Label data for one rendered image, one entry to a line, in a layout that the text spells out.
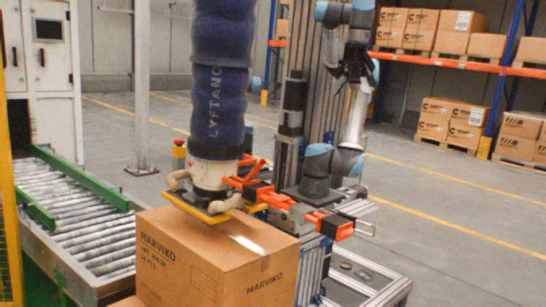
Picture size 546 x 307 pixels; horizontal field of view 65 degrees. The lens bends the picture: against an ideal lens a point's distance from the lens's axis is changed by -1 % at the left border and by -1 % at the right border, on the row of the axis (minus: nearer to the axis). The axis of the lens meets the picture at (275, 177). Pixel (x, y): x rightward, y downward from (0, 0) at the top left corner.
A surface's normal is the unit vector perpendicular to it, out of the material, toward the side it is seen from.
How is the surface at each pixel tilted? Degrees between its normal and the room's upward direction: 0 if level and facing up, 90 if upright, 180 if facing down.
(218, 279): 90
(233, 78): 83
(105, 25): 90
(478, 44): 89
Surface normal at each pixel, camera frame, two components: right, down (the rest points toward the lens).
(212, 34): -0.10, 0.32
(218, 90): 0.03, 0.62
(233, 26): 0.49, 0.07
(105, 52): 0.74, 0.28
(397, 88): -0.67, 0.17
